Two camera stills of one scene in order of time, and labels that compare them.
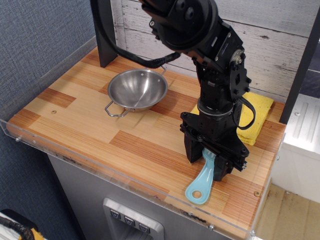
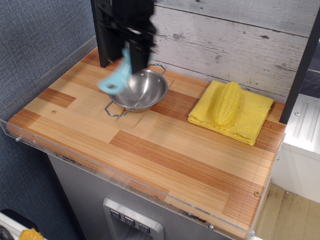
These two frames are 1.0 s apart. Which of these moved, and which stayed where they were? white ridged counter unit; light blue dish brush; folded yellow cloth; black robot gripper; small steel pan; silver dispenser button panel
Moved: black robot gripper; light blue dish brush
Stayed: white ridged counter unit; small steel pan; folded yellow cloth; silver dispenser button panel
